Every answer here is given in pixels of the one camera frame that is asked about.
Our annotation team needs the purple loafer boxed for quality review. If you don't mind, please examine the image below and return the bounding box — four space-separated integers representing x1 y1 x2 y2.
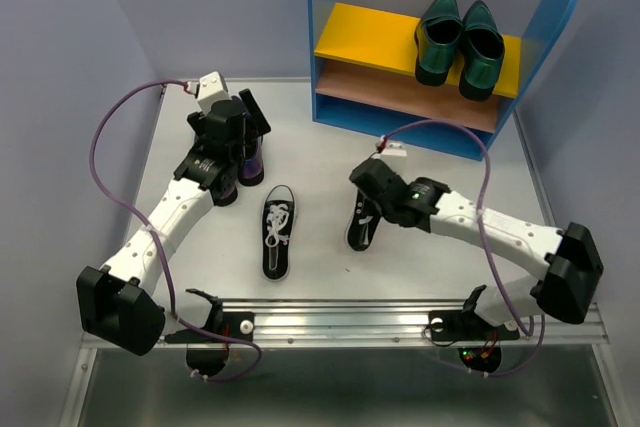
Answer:
211 173 238 207
238 137 264 187

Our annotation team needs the black sneaker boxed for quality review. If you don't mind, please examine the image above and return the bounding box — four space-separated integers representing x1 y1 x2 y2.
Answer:
345 191 382 252
261 184 298 281

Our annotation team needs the green loafer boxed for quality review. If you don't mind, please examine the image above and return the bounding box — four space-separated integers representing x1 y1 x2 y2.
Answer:
459 0 505 102
414 0 463 87

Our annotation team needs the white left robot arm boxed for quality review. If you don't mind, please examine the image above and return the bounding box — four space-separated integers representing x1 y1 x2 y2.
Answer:
76 87 271 356

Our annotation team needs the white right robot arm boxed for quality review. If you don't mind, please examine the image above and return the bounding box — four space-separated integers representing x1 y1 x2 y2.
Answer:
349 158 604 341

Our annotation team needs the blue and yellow shoe shelf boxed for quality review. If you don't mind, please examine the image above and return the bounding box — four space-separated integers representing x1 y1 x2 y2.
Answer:
308 0 578 160

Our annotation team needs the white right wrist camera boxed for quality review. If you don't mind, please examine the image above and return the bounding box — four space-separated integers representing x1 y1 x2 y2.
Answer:
375 137 407 159

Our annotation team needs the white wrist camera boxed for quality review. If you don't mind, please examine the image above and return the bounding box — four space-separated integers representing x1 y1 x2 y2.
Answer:
196 71 231 115
375 137 407 159

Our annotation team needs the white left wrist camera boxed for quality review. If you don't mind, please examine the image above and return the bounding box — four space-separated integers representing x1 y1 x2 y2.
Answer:
196 71 231 115

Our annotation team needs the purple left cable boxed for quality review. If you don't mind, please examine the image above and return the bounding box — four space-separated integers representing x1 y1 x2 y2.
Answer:
89 79 263 382

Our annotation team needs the purple cable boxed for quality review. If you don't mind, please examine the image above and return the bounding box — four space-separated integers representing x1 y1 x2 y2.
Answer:
374 119 546 379
89 79 263 382

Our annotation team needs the aluminium mounting rail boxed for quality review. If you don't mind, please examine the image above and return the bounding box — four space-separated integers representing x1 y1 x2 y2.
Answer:
223 299 609 350

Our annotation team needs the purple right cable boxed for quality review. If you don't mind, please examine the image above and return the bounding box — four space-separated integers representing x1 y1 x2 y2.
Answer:
374 119 546 379

